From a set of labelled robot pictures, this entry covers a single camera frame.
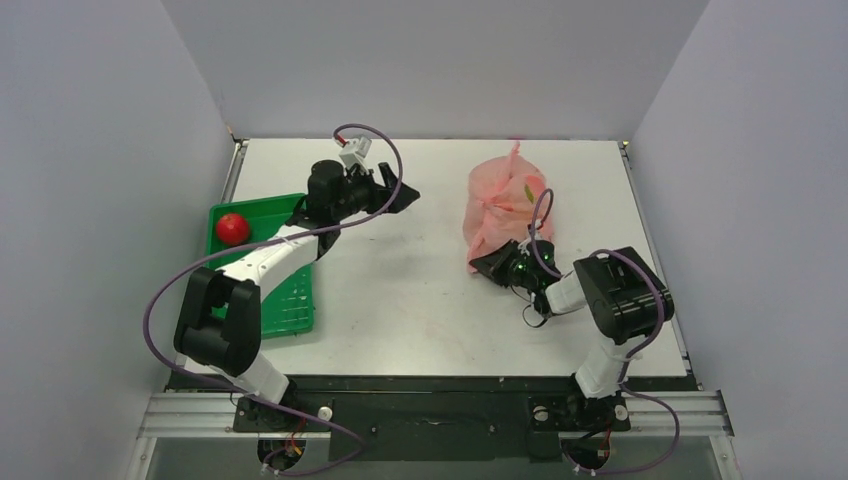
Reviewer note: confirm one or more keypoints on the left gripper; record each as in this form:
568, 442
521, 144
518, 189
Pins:
379, 193

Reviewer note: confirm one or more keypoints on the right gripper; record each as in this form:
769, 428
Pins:
501, 264

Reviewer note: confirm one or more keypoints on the pink plastic bag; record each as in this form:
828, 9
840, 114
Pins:
502, 195

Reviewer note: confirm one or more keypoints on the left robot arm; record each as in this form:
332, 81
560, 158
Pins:
220, 319

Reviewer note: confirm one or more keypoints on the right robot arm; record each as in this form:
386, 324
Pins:
627, 301

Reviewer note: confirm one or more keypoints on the red fake apple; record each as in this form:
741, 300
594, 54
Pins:
232, 229

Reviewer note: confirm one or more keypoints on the green plastic tray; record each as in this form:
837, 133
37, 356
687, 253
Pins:
289, 308

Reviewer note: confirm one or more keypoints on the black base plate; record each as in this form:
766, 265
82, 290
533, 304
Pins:
421, 418

